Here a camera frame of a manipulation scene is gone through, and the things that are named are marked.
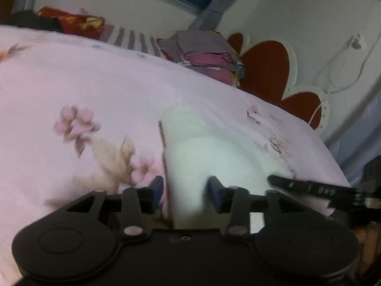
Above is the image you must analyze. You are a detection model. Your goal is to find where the stack of folded clothes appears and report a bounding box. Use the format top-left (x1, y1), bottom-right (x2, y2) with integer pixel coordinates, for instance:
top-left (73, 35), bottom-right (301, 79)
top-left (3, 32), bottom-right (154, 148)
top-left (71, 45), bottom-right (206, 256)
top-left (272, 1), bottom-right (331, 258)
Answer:
top-left (157, 30), bottom-right (246, 87)

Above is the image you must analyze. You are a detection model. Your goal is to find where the red and white scalloped headboard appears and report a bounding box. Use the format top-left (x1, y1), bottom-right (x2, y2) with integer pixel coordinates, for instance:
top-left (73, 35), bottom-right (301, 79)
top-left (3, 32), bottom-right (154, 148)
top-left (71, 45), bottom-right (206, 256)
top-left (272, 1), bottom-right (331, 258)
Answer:
top-left (226, 31), bottom-right (331, 136)

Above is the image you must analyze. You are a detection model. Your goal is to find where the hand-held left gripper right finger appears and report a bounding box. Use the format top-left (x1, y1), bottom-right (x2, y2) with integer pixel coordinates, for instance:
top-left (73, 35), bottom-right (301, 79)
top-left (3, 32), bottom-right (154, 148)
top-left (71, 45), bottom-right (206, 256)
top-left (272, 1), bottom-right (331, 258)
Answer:
top-left (207, 176), bottom-right (308, 240)

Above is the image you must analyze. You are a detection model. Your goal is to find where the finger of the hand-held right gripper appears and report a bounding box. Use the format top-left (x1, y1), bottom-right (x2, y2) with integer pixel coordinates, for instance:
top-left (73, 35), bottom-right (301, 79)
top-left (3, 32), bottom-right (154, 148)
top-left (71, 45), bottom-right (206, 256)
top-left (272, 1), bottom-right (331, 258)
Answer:
top-left (268, 175), bottom-right (359, 213)

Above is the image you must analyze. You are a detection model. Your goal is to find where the pink floral bed sheet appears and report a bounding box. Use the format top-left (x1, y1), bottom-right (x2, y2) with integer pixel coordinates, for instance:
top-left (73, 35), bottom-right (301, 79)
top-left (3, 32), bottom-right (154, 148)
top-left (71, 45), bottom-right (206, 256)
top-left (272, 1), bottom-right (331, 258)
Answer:
top-left (0, 24), bottom-right (351, 286)

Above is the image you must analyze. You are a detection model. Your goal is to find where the white cable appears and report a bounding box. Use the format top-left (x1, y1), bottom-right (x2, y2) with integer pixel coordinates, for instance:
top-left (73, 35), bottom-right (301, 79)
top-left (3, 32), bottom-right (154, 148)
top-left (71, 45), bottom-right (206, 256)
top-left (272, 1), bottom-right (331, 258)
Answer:
top-left (308, 34), bottom-right (372, 126)

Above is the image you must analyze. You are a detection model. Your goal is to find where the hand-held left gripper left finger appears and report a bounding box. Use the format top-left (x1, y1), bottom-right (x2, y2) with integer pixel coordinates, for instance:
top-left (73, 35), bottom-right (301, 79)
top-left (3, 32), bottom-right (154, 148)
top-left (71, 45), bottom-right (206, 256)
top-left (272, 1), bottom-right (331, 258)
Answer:
top-left (67, 176), bottom-right (164, 240)

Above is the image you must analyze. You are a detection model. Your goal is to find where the red floral blanket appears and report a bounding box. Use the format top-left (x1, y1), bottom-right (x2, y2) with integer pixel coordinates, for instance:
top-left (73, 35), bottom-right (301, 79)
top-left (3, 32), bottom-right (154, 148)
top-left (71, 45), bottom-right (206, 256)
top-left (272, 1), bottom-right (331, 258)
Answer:
top-left (36, 6), bottom-right (106, 40)

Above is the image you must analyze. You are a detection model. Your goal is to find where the striped pillow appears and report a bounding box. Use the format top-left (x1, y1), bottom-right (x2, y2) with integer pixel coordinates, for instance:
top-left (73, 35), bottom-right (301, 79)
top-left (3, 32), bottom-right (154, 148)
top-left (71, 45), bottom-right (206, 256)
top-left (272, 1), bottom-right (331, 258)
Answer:
top-left (100, 24), bottom-right (167, 58)

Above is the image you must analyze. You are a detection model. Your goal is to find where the white cloth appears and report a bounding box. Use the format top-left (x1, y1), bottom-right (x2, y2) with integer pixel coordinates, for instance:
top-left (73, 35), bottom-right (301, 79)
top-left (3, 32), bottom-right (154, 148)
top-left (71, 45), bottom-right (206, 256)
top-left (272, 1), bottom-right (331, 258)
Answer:
top-left (159, 105), bottom-right (298, 235)

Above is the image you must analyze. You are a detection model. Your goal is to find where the person's right hand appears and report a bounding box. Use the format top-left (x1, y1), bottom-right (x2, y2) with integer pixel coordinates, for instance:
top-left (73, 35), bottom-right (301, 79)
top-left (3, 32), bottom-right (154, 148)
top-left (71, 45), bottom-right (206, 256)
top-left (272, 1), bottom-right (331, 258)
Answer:
top-left (356, 224), bottom-right (381, 275)

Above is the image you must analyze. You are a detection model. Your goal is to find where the light blue cloth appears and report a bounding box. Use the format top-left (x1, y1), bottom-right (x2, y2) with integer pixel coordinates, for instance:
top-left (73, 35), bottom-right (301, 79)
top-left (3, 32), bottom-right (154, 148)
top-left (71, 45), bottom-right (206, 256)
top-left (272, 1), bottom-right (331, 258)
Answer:
top-left (326, 91), bottom-right (381, 187)

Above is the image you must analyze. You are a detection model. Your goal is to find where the dark cloth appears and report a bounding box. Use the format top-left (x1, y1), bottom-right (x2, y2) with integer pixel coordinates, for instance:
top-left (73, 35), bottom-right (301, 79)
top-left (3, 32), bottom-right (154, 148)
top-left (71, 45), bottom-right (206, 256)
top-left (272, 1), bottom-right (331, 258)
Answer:
top-left (6, 10), bottom-right (64, 33)

